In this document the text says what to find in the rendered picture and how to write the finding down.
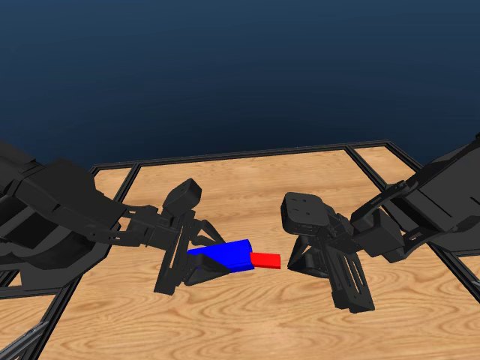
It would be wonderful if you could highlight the thin red peg bar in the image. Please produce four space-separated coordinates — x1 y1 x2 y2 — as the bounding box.
249 252 281 270

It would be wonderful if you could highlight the blue hollow socket block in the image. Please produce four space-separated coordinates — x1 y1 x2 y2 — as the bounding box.
186 238 256 272

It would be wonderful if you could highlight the black table frame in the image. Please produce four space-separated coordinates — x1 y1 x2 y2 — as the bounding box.
0 140 480 360

